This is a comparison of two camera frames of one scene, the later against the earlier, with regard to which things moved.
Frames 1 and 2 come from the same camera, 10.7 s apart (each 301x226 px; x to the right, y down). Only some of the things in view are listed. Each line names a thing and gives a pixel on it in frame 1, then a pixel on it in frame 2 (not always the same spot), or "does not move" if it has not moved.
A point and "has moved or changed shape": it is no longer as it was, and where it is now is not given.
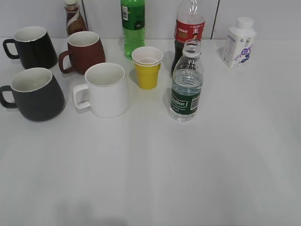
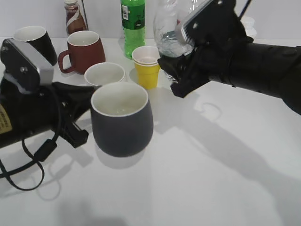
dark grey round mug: x=8 y=105 has moved or changed shape
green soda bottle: x=133 y=16 does not move
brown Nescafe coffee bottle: x=75 y=21 does not move
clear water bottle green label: x=187 y=83 to x=168 y=17
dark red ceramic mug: x=84 y=48 does not move
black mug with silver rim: x=34 y=48 does not move
